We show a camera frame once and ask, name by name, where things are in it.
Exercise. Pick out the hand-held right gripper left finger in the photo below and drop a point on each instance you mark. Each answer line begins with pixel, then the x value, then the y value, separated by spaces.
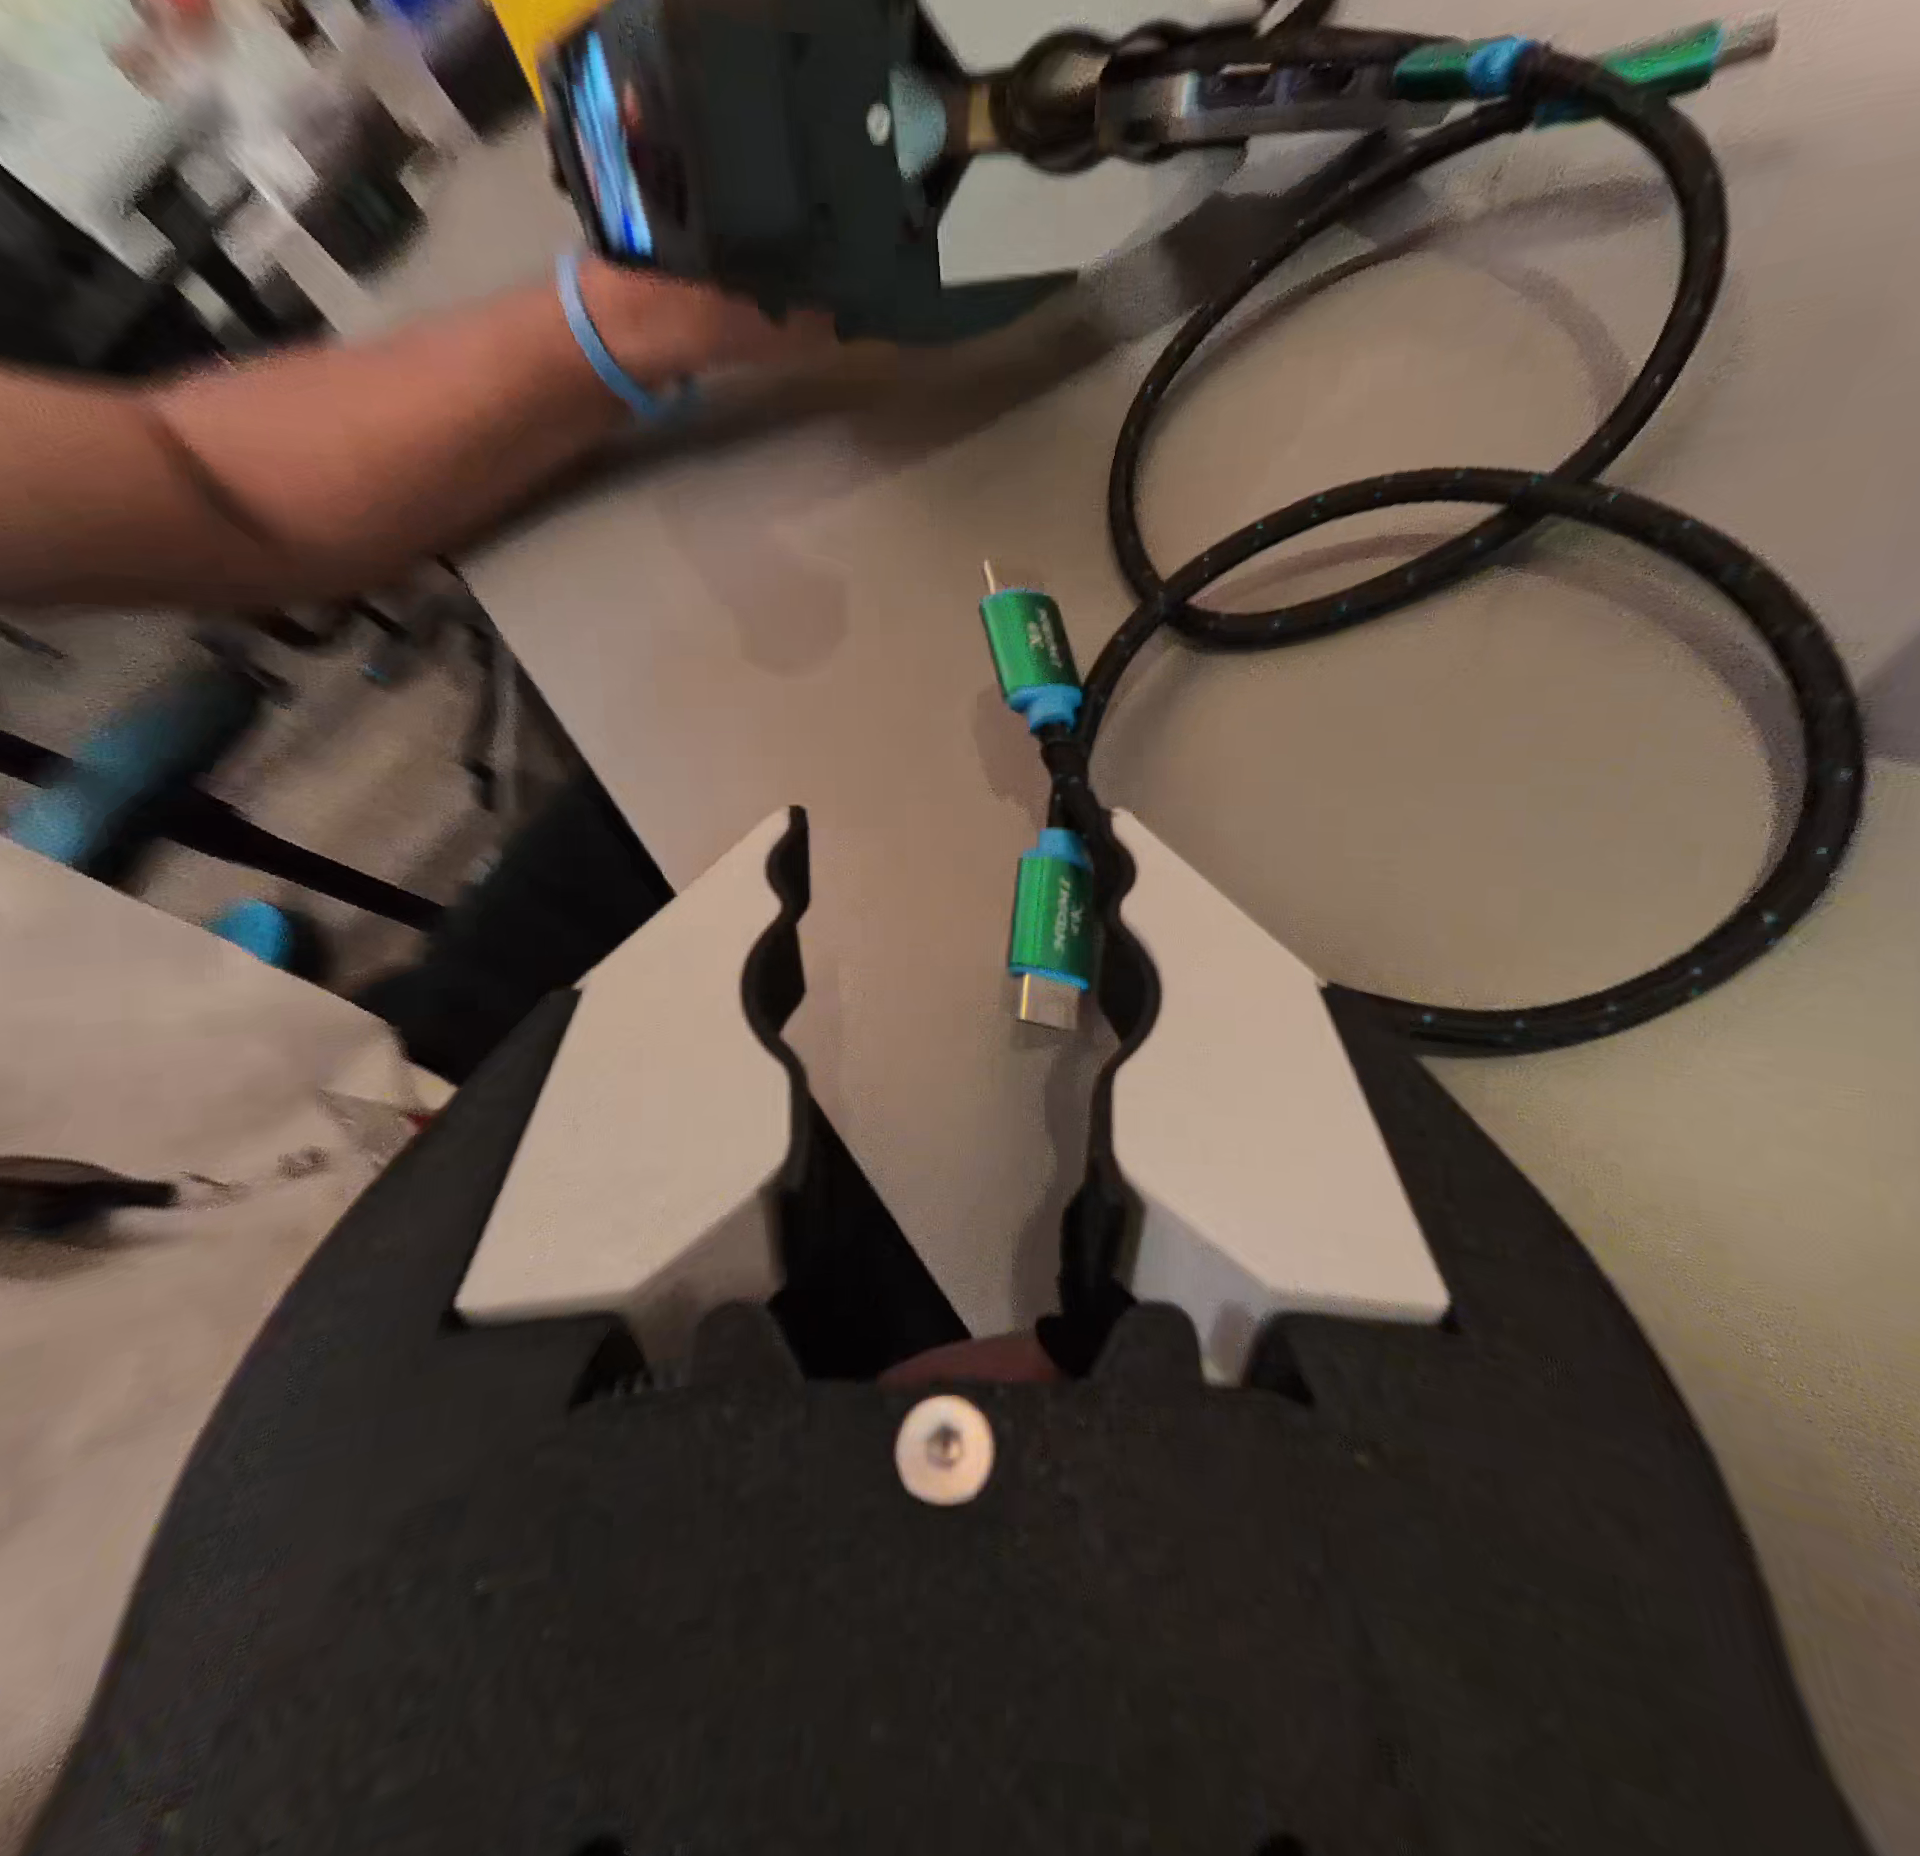
pixel 631 1135

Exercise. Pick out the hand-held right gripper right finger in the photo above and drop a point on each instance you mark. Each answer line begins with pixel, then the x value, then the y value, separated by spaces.
pixel 1276 1135

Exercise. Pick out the grey HDMI hub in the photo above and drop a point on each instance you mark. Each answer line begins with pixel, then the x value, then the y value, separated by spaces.
pixel 1276 93

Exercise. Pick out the person's left forearm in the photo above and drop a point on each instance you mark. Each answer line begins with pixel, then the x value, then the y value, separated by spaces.
pixel 302 460

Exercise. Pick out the grey desk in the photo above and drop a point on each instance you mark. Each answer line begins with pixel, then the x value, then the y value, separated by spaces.
pixel 1651 1286

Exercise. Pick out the person's left hand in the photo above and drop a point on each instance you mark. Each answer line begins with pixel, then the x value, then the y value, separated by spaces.
pixel 706 334

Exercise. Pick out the person's black trousers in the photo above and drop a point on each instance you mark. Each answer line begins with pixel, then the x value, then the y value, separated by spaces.
pixel 524 955

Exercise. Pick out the blue wristband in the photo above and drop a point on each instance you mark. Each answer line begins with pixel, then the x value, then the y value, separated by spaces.
pixel 593 350

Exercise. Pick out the black badge reel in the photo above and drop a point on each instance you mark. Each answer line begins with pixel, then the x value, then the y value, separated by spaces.
pixel 75 1194

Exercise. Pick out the office chair with blue base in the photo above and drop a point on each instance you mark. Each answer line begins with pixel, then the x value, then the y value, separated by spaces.
pixel 135 776

